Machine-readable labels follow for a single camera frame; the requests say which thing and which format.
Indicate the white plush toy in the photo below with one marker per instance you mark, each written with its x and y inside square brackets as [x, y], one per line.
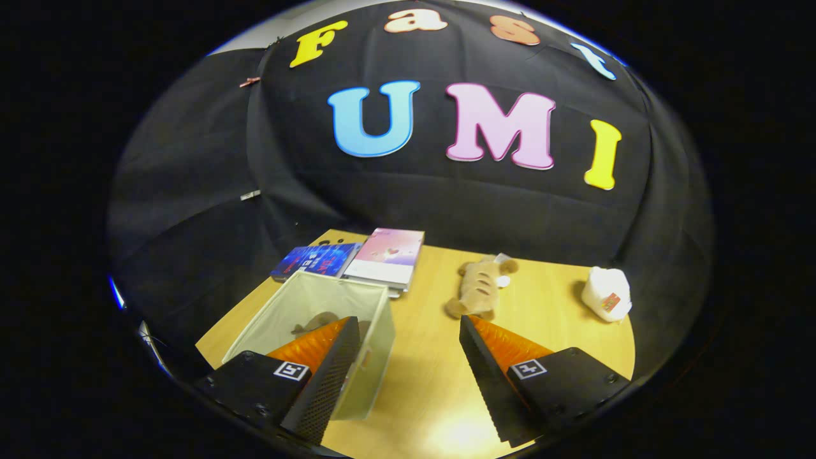
[605, 290]

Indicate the blue book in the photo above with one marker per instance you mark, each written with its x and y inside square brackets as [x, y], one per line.
[315, 260]

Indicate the cream fabric storage box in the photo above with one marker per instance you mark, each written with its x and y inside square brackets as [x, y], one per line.
[306, 299]

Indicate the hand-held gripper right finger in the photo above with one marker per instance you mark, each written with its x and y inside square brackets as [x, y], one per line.
[488, 382]

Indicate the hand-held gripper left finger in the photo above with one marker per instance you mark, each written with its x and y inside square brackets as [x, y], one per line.
[331, 382]

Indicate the pink book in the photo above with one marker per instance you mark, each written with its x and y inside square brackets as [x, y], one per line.
[389, 252]

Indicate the silver clip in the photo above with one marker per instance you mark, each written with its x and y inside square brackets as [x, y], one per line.
[250, 194]

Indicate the bread-shaped plush toy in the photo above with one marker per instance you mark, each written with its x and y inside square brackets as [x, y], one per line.
[478, 287]

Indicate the pink clip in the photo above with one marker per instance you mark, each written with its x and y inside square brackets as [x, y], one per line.
[250, 81]

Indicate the black backdrop cloth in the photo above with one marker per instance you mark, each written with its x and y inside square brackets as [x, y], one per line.
[446, 197]

